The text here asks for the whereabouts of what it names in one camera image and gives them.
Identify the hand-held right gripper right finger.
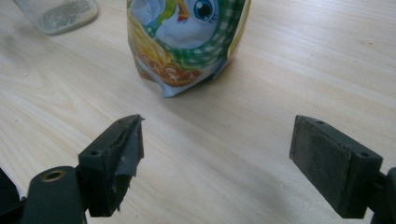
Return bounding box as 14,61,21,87
289,114,384,219

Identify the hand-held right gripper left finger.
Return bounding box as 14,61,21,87
78,114,146,218

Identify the yellow seasoning pouch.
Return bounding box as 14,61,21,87
125,0,252,99

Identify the clear plastic seasoning jar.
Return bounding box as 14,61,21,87
13,0,100,35

